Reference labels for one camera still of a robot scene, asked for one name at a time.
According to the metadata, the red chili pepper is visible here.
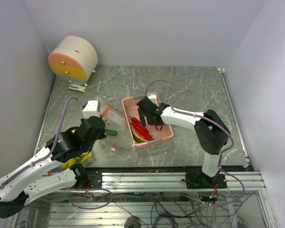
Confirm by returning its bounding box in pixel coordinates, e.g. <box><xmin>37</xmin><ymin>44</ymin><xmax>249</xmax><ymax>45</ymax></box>
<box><xmin>130</xmin><ymin>117</ymin><xmax>154</xmax><ymax>143</ymax></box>
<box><xmin>130</xmin><ymin>117</ymin><xmax>148</xmax><ymax>133</ymax></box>

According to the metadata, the watermelon slice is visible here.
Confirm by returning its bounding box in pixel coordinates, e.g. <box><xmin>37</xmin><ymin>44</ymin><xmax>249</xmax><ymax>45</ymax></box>
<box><xmin>131</xmin><ymin>128</ymin><xmax>147</xmax><ymax>143</ymax></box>

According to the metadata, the clear zip bag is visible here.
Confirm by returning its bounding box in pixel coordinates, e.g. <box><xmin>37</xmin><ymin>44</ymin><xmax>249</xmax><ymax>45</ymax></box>
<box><xmin>101</xmin><ymin>104</ymin><xmax>127</xmax><ymax>152</ymax></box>
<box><xmin>51</xmin><ymin>127</ymin><xmax>94</xmax><ymax>169</ymax></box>

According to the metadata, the yellow banana bunch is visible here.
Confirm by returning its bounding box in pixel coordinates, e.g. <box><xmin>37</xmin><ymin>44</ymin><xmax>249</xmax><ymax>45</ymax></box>
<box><xmin>61</xmin><ymin>129</ymin><xmax>92</xmax><ymax>170</ymax></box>

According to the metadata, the green cucumber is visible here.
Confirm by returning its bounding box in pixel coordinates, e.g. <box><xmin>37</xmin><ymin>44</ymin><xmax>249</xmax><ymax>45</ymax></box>
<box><xmin>105</xmin><ymin>129</ymin><xmax>118</xmax><ymax>137</ymax></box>

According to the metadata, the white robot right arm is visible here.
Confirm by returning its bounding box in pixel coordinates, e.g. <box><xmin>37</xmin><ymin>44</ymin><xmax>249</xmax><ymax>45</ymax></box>
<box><xmin>137</xmin><ymin>96</ymin><xmax>231</xmax><ymax>188</ymax></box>

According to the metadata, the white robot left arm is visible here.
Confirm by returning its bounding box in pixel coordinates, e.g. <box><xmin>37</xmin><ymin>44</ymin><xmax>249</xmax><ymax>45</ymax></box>
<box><xmin>0</xmin><ymin>116</ymin><xmax>106</xmax><ymax>219</ymax></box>

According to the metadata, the pink perforated plastic basket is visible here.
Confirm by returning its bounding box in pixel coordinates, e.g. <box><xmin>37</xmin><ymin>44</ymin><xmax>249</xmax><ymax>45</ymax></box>
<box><xmin>121</xmin><ymin>91</ymin><xmax>174</xmax><ymax>149</ymax></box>

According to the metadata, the round cream drawer box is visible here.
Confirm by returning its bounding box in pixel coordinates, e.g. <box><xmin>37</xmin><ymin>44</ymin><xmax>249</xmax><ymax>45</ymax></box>
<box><xmin>48</xmin><ymin>35</ymin><xmax>98</xmax><ymax>86</ymax></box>

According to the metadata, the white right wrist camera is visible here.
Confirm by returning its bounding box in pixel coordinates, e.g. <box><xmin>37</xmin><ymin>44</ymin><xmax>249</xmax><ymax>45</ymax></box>
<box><xmin>147</xmin><ymin>94</ymin><xmax>158</xmax><ymax>105</ymax></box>

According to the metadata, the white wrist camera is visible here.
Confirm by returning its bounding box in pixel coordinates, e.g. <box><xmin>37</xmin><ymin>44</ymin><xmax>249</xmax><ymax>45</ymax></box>
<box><xmin>82</xmin><ymin>100</ymin><xmax>101</xmax><ymax>119</ymax></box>
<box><xmin>147</xmin><ymin>94</ymin><xmax>158</xmax><ymax>105</ymax></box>

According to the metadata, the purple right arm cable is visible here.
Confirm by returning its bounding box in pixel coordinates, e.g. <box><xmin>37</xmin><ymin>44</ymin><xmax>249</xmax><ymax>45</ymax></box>
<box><xmin>144</xmin><ymin>80</ymin><xmax>235</xmax><ymax>171</ymax></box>

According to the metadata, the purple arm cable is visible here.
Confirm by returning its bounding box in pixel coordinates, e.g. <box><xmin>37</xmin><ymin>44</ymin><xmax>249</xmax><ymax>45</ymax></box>
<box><xmin>144</xmin><ymin>80</ymin><xmax>235</xmax><ymax>171</ymax></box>
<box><xmin>0</xmin><ymin>96</ymin><xmax>87</xmax><ymax>198</ymax></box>

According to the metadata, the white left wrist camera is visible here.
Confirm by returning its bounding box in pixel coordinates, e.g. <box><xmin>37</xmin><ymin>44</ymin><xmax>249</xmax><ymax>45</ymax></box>
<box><xmin>82</xmin><ymin>100</ymin><xmax>101</xmax><ymax>119</ymax></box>

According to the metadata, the small white bracket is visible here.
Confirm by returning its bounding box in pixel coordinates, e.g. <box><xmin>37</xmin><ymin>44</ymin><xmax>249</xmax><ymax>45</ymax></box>
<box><xmin>68</xmin><ymin>84</ymin><xmax>86</xmax><ymax>94</ymax></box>

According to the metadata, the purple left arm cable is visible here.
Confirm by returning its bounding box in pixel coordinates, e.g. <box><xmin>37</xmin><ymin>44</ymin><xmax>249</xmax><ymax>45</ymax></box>
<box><xmin>0</xmin><ymin>96</ymin><xmax>87</xmax><ymax>198</ymax></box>

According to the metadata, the aluminium rail frame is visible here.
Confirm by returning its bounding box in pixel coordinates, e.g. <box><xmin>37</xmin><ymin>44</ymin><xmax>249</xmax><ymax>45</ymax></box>
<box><xmin>5</xmin><ymin>166</ymin><xmax>278</xmax><ymax>228</ymax></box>

